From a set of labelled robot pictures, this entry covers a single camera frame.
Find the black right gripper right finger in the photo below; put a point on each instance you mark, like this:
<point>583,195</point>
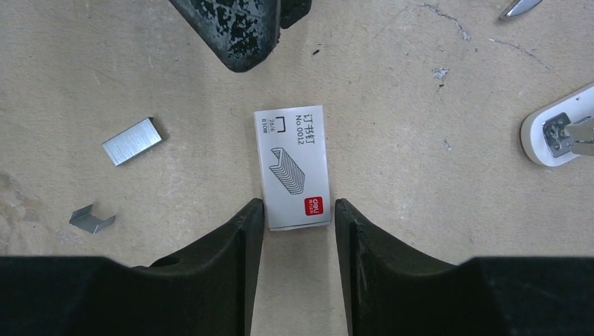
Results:
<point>391,288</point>

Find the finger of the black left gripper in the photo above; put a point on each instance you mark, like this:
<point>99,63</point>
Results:
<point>292,11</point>
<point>241,33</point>

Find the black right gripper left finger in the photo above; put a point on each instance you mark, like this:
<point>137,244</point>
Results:
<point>205,288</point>

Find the white staple box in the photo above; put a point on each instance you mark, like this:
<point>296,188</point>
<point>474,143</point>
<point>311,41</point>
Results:
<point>294,171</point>

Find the silver staple strip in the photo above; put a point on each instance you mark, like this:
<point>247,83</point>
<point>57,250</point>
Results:
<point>132,142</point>

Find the small staple piece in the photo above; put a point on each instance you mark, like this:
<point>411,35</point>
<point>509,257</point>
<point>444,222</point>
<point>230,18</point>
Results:
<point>83,219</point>

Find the green and white stapler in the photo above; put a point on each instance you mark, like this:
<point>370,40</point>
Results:
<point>517,8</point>

